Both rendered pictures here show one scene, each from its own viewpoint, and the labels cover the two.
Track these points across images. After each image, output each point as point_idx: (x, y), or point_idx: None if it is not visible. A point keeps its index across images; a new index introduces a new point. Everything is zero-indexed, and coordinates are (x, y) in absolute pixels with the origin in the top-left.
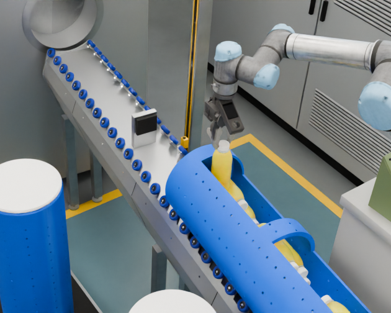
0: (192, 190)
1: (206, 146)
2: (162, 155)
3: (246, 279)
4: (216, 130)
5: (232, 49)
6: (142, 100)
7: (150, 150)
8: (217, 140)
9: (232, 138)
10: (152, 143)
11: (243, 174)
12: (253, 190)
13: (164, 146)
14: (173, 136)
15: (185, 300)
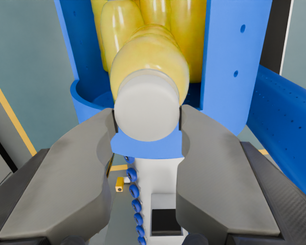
0: (262, 33)
1: (158, 152)
2: (154, 176)
3: None
4: (261, 220)
5: None
6: (141, 242)
7: (162, 185)
8: (205, 133)
9: (88, 121)
10: (155, 192)
11: (75, 80)
12: (70, 29)
13: (145, 186)
14: (135, 195)
15: None
